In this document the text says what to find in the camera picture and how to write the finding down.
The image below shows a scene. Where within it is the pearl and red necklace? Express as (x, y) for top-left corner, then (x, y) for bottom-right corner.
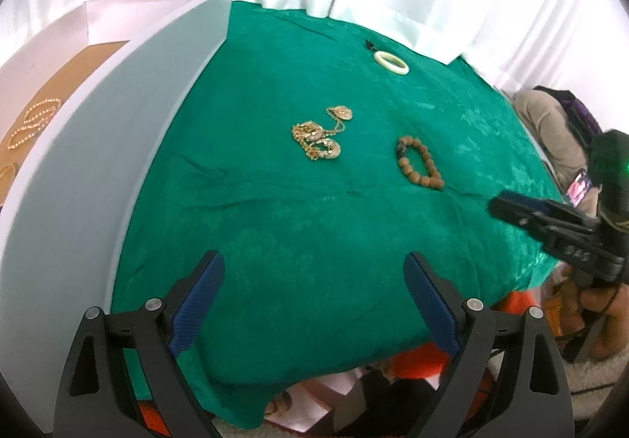
(6, 97), (63, 152)

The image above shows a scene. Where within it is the white jade bangle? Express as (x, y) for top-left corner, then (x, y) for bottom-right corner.
(373, 50), (409, 76)

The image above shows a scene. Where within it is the green satin cloth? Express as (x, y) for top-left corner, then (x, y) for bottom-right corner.
(112, 2), (557, 429)

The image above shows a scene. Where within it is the person's right hand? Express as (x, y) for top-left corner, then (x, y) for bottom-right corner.
(559, 264), (629, 363)

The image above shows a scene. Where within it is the brown wooden bead bracelet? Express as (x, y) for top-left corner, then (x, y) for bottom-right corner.
(395, 134), (446, 192)

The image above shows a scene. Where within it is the beige folded garment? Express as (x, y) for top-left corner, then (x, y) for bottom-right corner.
(513, 90), (587, 192)

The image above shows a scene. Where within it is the gold bangle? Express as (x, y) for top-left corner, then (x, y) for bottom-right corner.
(0, 163), (19, 192)

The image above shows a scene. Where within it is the gold chain with pendants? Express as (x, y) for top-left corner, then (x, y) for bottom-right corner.
(291, 106), (354, 162)

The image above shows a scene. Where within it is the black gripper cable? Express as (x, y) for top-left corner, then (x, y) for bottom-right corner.
(564, 279), (629, 394)

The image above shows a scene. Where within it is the smartphone with lit screen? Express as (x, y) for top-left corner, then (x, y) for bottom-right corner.
(565, 169), (592, 207)

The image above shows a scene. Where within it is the dark purple garment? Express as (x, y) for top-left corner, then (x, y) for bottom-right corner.
(535, 86), (602, 148)

